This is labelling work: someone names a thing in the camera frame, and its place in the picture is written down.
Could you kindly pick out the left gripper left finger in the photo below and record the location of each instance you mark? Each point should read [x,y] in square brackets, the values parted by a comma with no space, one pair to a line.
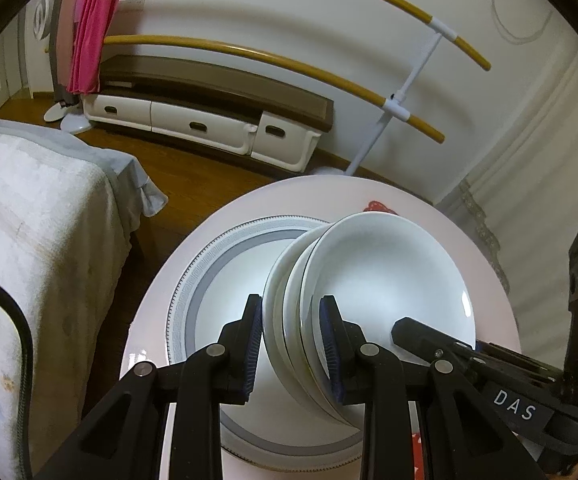
[241,340]

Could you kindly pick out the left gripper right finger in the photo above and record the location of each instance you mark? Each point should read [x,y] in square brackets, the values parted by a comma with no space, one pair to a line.
[350,376]

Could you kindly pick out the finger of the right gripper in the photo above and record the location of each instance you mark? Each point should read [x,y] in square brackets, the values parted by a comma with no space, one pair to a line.
[434,346]

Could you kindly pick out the white bowl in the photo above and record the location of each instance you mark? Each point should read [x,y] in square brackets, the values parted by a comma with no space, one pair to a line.
[273,296]
[380,268]
[292,336]

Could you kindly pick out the large grey rimmed plate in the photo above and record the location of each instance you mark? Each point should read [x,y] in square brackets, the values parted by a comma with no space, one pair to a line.
[271,430]

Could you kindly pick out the pink printed tablecloth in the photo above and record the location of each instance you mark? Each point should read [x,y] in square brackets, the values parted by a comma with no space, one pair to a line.
[326,197]

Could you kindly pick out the brown topped white tv cabinet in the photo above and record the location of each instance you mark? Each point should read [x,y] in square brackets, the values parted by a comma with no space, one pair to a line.
[215,106]

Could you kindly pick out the bed with light sheet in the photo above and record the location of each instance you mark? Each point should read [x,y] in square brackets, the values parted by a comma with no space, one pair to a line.
[67,211]

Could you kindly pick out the white lace curtain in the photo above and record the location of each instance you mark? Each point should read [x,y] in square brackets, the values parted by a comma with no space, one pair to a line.
[520,206]

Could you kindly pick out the white floor fan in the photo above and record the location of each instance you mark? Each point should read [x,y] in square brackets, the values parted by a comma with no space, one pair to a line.
[66,112]

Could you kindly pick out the pink towel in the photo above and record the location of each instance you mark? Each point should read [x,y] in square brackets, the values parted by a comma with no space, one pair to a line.
[92,20]

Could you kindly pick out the brown grey hanging cloth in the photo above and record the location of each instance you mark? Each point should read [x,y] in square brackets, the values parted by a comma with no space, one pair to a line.
[61,50]

